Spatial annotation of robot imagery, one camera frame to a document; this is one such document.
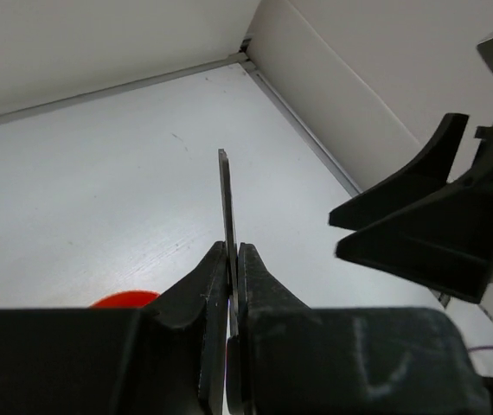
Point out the black handled scissors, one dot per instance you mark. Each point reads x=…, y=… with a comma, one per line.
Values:
x=233, y=376

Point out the aluminium rail right side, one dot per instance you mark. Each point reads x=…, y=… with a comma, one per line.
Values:
x=302, y=129

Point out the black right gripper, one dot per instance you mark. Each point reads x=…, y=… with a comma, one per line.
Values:
x=442, y=240

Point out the orange round desk organizer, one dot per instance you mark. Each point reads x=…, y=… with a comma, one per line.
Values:
x=127, y=299

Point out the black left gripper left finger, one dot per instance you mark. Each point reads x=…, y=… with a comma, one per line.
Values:
x=164, y=358

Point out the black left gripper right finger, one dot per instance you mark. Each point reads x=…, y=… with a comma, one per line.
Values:
x=294, y=359

